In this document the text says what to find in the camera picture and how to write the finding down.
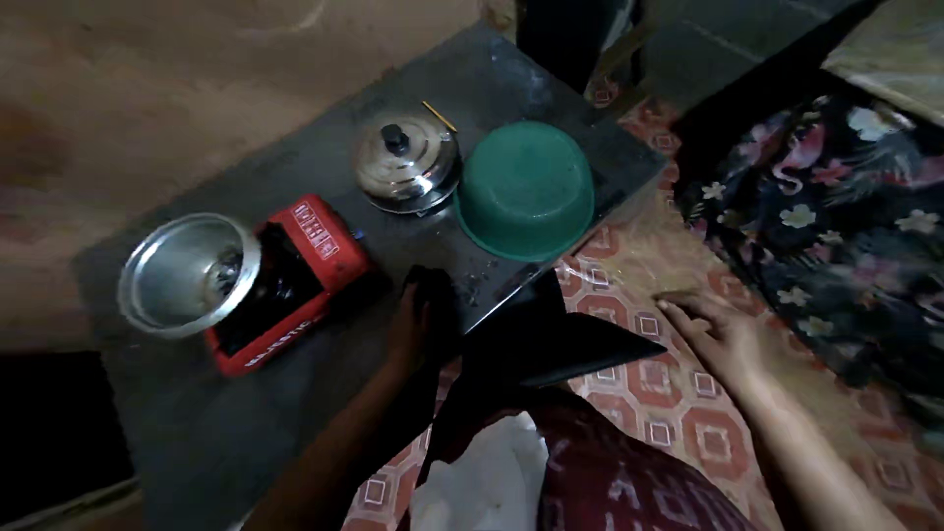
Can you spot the person's right hand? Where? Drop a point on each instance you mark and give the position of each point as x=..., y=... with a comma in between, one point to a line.
x=730, y=341

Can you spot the person's right fingers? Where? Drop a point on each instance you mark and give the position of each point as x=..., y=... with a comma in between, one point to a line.
x=697, y=302

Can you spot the person's left fingers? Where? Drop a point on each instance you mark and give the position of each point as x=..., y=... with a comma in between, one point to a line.
x=414, y=289

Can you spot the cream flat slab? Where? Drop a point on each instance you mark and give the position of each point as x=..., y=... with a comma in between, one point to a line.
x=896, y=55

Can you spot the person's right thumb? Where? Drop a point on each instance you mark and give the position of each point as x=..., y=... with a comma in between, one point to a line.
x=684, y=326

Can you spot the dark grey table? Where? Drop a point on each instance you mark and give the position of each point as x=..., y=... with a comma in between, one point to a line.
x=221, y=435

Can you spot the steel lid with black knob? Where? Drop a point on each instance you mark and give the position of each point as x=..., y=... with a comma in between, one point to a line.
x=383, y=169

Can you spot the person's left forearm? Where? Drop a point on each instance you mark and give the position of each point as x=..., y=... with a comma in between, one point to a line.
x=332, y=457

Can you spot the black floral cloth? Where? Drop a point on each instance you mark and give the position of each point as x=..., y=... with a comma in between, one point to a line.
x=833, y=221

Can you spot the thin yellow stick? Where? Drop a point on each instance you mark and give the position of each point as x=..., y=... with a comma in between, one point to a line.
x=439, y=116

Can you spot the red gas stove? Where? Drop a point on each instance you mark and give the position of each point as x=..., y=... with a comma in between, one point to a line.
x=336, y=254

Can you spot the person's right forearm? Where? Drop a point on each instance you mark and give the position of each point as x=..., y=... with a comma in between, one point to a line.
x=811, y=450

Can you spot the silver metal pot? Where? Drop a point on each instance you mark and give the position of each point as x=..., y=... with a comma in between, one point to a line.
x=177, y=295

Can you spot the person's body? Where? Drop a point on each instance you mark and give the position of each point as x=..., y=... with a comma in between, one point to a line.
x=612, y=472

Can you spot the green plastic basin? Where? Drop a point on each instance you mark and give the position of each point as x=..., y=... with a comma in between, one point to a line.
x=523, y=192

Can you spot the person's left hand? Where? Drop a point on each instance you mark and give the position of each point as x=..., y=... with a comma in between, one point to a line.
x=405, y=335

